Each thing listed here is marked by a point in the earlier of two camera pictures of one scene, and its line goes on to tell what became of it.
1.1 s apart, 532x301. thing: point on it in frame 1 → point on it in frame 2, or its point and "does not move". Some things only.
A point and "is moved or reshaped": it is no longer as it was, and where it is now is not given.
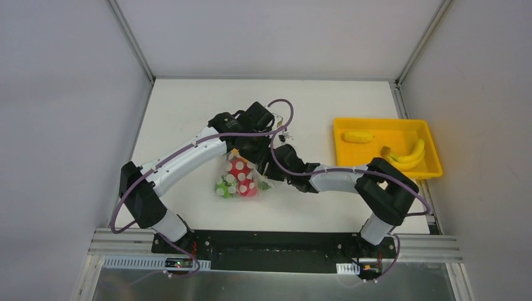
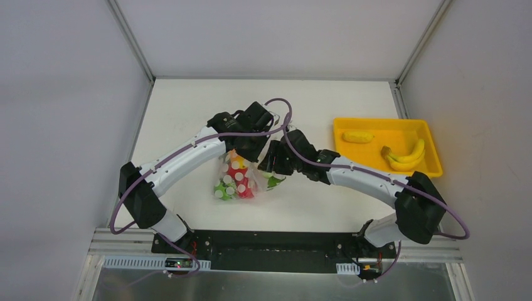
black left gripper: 251,150 does not move
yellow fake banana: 405,163 does not move
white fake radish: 265,184 is moved or reshaped
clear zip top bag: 240,179 does not move
